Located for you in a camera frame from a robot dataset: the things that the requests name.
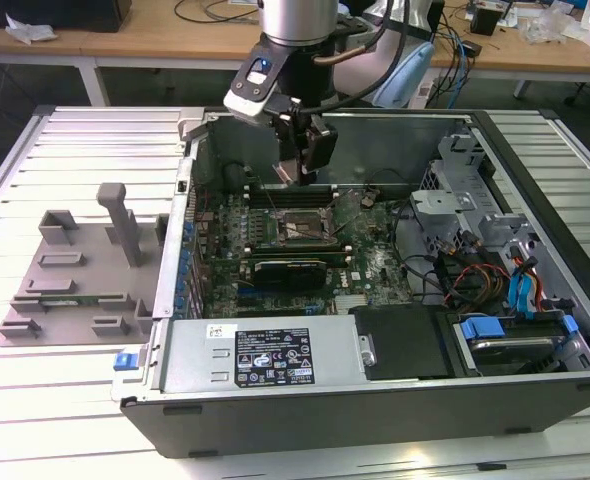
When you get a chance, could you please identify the silver drive cage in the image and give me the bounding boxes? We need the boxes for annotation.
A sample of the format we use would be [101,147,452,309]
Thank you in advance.
[408,189,479,261]

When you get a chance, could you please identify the green RAM stick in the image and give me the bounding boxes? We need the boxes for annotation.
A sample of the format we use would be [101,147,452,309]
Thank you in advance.
[37,295,101,307]

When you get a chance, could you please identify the large black box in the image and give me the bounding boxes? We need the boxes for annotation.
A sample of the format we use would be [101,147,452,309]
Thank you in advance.
[0,0,132,34]

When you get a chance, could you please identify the black graphics card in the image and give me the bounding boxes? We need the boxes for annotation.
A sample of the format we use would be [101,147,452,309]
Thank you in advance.
[251,257,329,292]

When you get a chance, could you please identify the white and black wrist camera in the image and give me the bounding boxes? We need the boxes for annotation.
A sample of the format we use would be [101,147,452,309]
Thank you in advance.
[223,47,296,124]

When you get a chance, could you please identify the grey case handle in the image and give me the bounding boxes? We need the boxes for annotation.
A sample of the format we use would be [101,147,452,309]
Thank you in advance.
[177,107,209,144]

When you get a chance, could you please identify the thin black wire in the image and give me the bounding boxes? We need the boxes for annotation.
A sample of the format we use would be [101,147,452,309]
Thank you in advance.
[392,199,449,304]

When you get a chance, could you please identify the blue hanging cable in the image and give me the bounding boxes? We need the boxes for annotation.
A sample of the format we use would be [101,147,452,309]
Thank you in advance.
[444,22,471,109]

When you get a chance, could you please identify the crumpled white paper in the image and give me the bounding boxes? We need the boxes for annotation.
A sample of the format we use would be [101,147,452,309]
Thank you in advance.
[4,13,59,45]

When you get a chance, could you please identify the green motherboard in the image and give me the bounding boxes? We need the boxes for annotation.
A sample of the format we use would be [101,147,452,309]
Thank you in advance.
[184,187,416,319]

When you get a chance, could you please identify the grey parts rack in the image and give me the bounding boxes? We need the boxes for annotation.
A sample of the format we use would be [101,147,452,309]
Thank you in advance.
[0,182,171,349]

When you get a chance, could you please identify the black plastic shroud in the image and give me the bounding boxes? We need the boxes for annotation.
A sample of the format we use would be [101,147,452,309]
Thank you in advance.
[348,304,457,382]

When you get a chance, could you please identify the blue data wire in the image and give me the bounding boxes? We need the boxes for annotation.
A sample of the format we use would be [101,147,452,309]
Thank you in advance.
[506,269,537,320]

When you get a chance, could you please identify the silver chipset heatsink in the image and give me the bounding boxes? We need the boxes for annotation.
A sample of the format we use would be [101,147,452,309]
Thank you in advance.
[334,294,371,314]

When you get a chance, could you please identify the silver power supply unit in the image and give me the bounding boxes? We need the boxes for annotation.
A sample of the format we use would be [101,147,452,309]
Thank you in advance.
[159,315,369,394]

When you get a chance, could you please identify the silver CPU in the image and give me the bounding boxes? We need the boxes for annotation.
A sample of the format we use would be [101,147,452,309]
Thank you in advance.
[272,159,301,187]

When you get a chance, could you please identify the red yellow black wire bundle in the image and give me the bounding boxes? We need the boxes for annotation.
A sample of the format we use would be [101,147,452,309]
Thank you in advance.
[437,249,514,307]

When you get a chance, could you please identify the CPU socket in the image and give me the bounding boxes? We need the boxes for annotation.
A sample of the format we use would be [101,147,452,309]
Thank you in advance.
[273,207,335,246]

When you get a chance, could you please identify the clear plastic bags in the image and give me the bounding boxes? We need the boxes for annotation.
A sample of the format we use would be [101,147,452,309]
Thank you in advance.
[522,7,584,44]

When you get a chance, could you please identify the long wooden desk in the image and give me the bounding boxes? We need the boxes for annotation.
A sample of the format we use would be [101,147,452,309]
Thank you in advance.
[0,0,590,109]

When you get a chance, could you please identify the black RAM slot bank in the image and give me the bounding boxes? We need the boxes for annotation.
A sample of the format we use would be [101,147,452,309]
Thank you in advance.
[243,241,352,266]
[244,182,339,209]

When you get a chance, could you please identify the silver metal bracket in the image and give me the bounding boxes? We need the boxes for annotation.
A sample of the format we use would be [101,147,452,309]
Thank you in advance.
[427,130,494,194]

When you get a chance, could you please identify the small black cube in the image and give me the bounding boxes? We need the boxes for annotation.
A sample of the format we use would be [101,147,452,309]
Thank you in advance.
[469,4,501,36]

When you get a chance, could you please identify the black PC case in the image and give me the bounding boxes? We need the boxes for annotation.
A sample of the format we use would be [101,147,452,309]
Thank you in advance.
[109,107,590,459]

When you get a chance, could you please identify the hard disk in blue carrier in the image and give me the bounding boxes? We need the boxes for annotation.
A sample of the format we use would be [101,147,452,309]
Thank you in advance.
[453,313,579,377]

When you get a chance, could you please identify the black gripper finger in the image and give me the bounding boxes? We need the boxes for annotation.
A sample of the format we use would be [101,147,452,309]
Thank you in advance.
[299,115,339,186]
[275,119,300,164]

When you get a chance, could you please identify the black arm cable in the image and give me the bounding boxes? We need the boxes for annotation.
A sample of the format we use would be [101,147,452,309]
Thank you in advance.
[312,0,411,66]

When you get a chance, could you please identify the black round motherboard part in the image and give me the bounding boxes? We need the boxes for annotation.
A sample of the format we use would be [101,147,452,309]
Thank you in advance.
[223,162,249,194]

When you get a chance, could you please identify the orange wire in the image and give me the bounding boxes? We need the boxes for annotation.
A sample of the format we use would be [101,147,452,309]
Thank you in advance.
[527,254,546,312]

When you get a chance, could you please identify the thin metal locking lever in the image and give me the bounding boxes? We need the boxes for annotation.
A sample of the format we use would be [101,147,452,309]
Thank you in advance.
[330,218,362,237]

